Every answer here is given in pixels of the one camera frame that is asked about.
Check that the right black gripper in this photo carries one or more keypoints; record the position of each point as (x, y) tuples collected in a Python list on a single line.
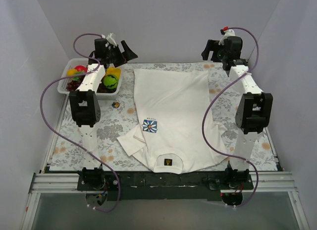
[(214, 52)]

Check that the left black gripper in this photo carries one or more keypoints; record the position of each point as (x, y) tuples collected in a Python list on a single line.
[(119, 55)]

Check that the round painted brooch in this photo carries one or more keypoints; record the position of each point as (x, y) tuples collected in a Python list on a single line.
[(115, 105)]

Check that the white t-shirt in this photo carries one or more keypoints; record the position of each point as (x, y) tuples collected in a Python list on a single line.
[(174, 134)]

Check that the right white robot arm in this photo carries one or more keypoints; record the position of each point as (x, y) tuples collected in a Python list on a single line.
[(252, 115)]

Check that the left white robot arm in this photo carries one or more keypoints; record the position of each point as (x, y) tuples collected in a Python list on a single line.
[(85, 108)]

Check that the yellow toy bell pepper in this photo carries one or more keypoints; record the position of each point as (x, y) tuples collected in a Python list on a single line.
[(113, 71)]

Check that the green toy watermelon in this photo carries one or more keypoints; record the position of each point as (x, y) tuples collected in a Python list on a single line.
[(110, 81)]

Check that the floral table mat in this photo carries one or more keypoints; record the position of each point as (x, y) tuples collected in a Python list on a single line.
[(223, 104)]

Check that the red toy apple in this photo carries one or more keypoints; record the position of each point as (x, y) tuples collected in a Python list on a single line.
[(81, 68)]

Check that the orange toy fruit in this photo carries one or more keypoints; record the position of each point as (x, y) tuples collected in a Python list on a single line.
[(71, 72)]

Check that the purple toy grapes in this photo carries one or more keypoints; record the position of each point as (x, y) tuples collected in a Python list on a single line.
[(73, 85)]

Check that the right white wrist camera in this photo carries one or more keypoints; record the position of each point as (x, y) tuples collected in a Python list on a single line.
[(226, 32)]

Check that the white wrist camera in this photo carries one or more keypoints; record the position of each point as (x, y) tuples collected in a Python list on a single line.
[(110, 39), (226, 32)]

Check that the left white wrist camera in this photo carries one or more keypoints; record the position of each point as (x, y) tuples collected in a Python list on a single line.
[(110, 39)]

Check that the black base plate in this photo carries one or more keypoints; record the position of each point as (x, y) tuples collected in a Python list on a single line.
[(146, 185)]

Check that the aluminium frame rail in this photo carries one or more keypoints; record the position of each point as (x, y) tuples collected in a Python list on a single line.
[(67, 183)]

